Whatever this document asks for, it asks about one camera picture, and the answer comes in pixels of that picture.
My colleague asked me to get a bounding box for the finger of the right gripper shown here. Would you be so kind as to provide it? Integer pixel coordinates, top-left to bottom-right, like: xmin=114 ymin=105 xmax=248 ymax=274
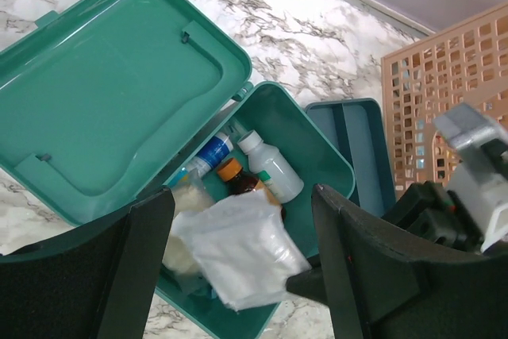
xmin=286 ymin=255 xmax=328 ymax=306

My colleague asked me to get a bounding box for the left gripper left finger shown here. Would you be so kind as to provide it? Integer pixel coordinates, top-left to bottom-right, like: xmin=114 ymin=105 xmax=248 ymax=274
xmin=1 ymin=187 xmax=175 ymax=338

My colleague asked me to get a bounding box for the cream cotton ball bag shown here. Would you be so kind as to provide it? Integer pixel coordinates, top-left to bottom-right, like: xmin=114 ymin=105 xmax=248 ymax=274
xmin=162 ymin=183 xmax=215 ymax=275

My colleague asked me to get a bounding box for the peach file organizer rack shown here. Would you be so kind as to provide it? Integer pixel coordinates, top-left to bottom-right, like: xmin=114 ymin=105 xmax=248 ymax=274
xmin=381 ymin=4 xmax=507 ymax=197

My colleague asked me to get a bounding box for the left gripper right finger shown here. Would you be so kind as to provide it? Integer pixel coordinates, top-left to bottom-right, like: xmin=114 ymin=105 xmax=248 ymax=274
xmin=311 ymin=184 xmax=507 ymax=338

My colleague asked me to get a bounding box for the small white grey-cap bottle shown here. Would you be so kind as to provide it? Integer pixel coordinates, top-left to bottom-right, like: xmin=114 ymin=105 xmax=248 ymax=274
xmin=237 ymin=130 xmax=304 ymax=204

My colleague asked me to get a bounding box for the dark blue divided tray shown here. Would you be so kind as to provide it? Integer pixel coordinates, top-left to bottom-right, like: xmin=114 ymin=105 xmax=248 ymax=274
xmin=306 ymin=98 xmax=396 ymax=218

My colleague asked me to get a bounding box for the white gauze packet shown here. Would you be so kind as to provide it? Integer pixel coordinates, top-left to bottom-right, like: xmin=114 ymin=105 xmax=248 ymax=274
xmin=187 ymin=191 xmax=310 ymax=311

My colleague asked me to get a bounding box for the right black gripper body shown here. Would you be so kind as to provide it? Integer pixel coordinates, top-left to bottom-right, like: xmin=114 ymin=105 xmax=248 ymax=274
xmin=383 ymin=181 xmax=484 ymax=253

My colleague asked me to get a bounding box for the blue cotton swab packet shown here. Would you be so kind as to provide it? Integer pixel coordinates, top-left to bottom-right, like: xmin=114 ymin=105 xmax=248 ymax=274
xmin=167 ymin=168 xmax=189 ymax=188

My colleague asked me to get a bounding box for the teal medicine kit box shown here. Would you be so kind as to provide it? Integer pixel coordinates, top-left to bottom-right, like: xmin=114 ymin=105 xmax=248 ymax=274
xmin=1 ymin=0 xmax=356 ymax=338

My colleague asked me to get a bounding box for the brown bottle orange cap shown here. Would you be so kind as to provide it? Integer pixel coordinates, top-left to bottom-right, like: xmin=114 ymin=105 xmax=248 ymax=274
xmin=216 ymin=157 xmax=287 ymax=221

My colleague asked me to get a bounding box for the white bottle blue cap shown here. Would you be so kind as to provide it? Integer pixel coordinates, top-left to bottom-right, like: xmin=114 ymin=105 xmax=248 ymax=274
xmin=185 ymin=133 xmax=233 ymax=178

